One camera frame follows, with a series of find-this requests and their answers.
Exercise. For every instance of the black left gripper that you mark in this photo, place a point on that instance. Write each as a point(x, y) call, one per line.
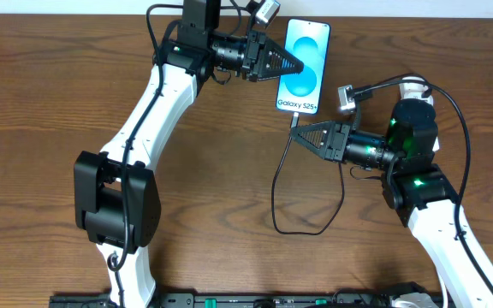
point(252, 56)

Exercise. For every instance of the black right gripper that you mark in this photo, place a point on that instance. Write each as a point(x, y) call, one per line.
point(338, 142)

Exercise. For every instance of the blue Galaxy smartphone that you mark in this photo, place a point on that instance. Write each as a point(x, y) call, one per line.
point(308, 41)

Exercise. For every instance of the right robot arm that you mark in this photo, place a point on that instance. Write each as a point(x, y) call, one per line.
point(416, 188)

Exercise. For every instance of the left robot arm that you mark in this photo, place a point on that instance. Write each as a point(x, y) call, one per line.
point(115, 192)

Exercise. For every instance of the white USB charger plug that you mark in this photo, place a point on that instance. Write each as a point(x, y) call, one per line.
point(412, 89)

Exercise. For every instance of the white power strip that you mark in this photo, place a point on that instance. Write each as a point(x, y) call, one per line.
point(417, 117)

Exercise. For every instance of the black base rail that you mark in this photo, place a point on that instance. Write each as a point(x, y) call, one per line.
point(188, 300)

